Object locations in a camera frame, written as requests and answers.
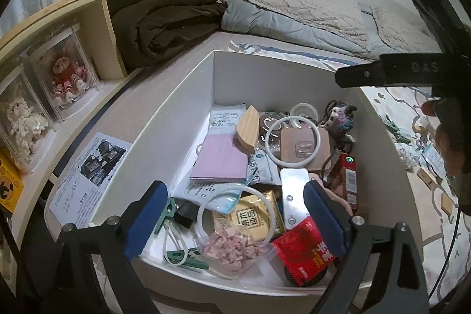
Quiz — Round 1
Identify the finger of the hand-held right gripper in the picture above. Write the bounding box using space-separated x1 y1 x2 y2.
334 53 454 89

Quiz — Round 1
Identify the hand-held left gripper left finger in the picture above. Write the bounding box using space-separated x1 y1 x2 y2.
15 180 169 314

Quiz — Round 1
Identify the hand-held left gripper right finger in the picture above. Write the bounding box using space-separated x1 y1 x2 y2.
302 181 431 314

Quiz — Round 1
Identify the dark green clip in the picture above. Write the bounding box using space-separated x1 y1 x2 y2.
164 251 210 270

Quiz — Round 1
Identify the bag of pink pieces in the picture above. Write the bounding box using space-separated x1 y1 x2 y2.
193 216 275 280

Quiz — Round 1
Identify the white shoe box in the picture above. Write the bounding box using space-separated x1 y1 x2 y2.
44 50 424 300

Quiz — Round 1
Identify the person's right hand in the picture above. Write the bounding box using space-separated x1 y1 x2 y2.
421 99 463 175

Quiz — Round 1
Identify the light green clip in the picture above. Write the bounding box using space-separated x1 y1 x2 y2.
383 117 402 136
154 198 177 235

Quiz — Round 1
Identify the metal plate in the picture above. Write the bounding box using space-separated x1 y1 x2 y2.
280 168 311 231

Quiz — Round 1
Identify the beige quilted pillow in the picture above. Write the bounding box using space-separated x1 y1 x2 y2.
241 0 369 49
372 5 442 53

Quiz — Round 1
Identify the white plastic loop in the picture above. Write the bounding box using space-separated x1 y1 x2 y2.
164 222 192 265

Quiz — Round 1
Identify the red foil packet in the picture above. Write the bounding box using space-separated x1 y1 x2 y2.
272 216 343 287

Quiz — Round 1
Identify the red carton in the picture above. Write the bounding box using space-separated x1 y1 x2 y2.
336 153 359 210

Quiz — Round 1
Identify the dark crocheted doll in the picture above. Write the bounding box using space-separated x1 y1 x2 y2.
324 101 358 143

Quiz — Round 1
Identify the white blue packet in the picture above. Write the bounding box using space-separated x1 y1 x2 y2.
421 147 447 177
246 148 282 186
171 182 247 215

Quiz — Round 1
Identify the gold foil packet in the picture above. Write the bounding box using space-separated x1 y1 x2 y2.
224 191 286 241

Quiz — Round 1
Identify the translucent tape roll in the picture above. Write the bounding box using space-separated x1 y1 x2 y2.
289 102 319 121

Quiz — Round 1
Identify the printed paper leaflet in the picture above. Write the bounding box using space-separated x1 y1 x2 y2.
49 132 132 226

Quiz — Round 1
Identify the pink paper sheet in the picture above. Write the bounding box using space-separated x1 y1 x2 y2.
190 134 249 181

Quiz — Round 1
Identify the cartoon printed blanket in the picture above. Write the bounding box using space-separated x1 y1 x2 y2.
230 40 471 307

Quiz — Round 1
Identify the half-moon wooden piece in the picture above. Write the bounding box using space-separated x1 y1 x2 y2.
235 105 260 154

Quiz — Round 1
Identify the grey folded duvet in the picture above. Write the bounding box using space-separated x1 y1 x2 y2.
221 0 442 61

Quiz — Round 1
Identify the white printed packet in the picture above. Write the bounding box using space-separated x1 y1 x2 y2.
209 104 246 138

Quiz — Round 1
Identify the yellow box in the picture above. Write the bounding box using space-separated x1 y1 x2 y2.
0 148 24 213

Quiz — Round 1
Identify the white doll display case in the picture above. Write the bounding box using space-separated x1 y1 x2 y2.
0 53 59 175

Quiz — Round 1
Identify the red doll display case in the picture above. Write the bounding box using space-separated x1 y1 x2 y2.
27 23 101 121

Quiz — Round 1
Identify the wooden shelf unit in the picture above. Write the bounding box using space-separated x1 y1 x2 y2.
0 0 229 190

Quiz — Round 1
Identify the brown folded blanket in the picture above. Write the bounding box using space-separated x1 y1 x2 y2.
110 0 227 69

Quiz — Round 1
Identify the white plastic ring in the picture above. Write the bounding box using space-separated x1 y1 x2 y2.
197 187 278 245
264 116 322 169

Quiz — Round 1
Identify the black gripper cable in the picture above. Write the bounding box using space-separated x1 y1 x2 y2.
429 167 464 303

